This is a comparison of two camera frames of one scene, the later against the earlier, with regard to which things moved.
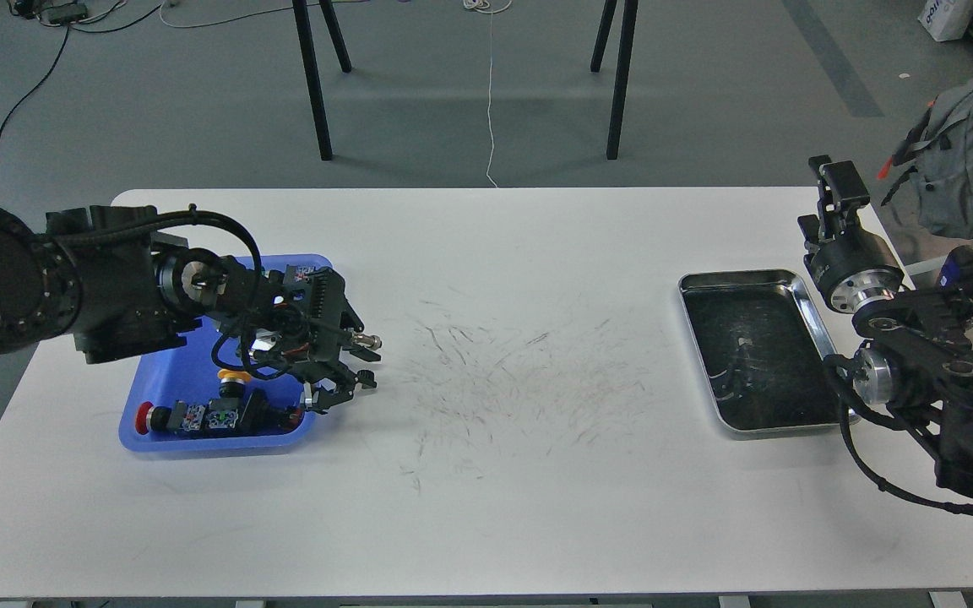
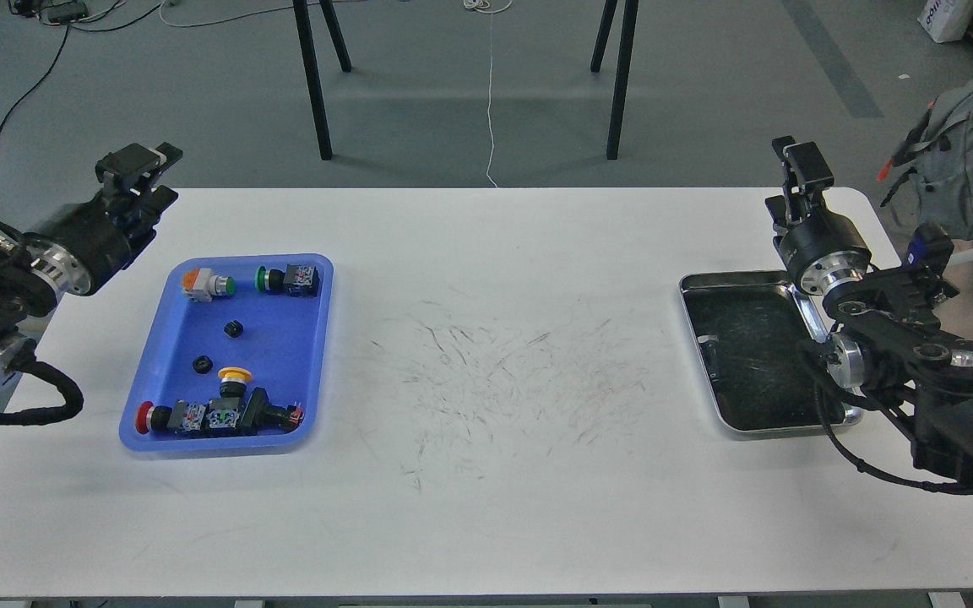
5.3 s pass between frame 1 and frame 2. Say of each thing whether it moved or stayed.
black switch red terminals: stayed
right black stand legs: stayed
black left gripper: moved
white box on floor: stayed
